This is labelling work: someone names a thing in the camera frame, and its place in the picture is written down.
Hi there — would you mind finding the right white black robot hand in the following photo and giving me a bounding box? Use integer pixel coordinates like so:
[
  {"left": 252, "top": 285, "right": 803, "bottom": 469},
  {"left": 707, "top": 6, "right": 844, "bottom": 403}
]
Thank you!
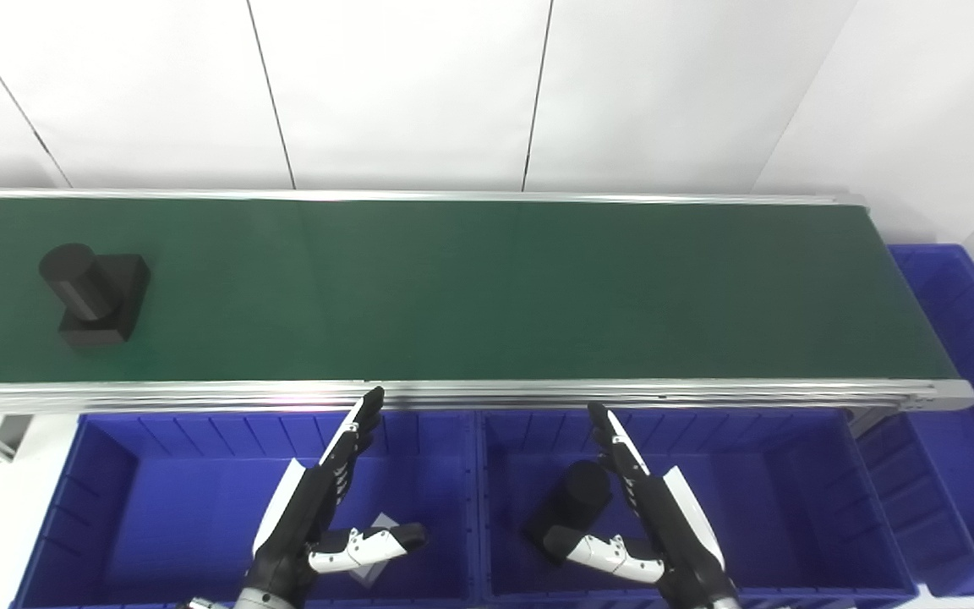
[{"left": 567, "top": 402, "right": 738, "bottom": 606}]

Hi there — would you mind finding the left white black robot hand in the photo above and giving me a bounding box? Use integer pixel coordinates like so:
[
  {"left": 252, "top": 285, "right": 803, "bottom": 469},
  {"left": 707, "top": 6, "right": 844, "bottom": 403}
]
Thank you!
[{"left": 242, "top": 387, "right": 428, "bottom": 606}]

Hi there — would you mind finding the black cylinder part square base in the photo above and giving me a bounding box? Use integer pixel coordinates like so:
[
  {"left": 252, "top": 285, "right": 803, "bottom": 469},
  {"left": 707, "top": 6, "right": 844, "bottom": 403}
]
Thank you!
[
  {"left": 523, "top": 459, "right": 615, "bottom": 566},
  {"left": 38, "top": 243, "right": 150, "bottom": 349}
]

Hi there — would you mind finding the small grey block part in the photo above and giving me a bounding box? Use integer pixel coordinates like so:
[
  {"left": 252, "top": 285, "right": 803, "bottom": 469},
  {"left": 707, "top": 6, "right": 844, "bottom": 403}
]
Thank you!
[{"left": 348, "top": 512, "right": 404, "bottom": 590}]

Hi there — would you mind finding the green conveyor belt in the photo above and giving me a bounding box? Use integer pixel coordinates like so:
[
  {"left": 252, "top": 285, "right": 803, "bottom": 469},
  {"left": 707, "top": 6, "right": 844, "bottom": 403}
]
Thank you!
[
  {"left": 0, "top": 187, "right": 974, "bottom": 418},
  {"left": 0, "top": 198, "right": 960, "bottom": 384}
]

